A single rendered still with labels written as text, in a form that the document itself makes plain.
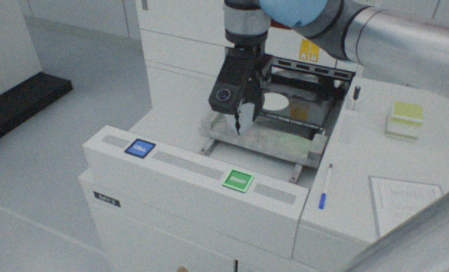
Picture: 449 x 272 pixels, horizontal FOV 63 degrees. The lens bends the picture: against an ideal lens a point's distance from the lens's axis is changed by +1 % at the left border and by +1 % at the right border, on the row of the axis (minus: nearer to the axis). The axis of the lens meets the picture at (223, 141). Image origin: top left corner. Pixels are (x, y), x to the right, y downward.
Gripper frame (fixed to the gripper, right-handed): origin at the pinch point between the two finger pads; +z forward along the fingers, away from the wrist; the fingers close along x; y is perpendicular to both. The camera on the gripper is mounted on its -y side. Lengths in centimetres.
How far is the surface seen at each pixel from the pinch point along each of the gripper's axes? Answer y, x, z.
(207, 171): 1.2, 7.9, 15.0
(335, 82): 57, -10, 17
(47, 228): 16, 110, 110
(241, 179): 1.3, -0.5, 14.2
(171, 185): -3.9, 14.8, 17.8
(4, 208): 16, 141, 110
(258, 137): 26.9, 4.4, 22.6
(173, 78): 59, 53, 32
